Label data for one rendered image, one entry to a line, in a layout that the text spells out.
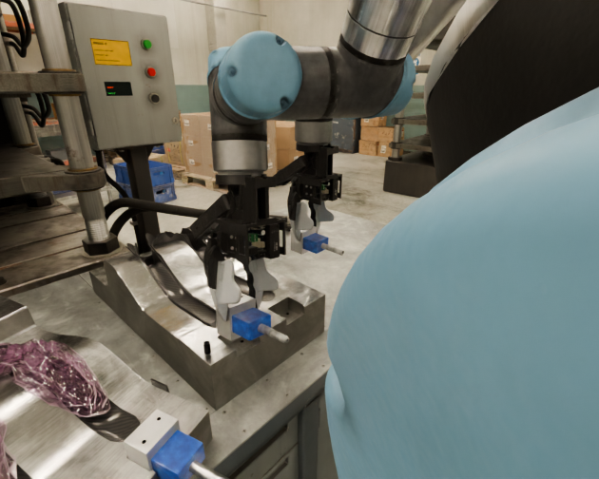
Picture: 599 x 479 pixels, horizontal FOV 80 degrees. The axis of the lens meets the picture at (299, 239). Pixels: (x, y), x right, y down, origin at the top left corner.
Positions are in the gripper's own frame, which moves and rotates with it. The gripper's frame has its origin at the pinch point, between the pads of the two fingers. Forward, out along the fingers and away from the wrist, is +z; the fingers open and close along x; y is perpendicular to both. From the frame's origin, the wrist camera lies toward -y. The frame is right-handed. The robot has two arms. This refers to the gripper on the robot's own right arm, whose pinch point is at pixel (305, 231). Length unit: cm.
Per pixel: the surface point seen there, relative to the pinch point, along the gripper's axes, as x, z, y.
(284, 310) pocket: -16.6, 8.6, 9.8
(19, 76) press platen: -33, -33, -63
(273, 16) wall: 598, -181, -639
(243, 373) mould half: -30.4, 11.4, 14.3
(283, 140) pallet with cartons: 307, 38, -318
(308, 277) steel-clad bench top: 4.3, 15.0, -2.7
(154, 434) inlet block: -46, 7, 18
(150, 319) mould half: -36.1, 7.3, -4.2
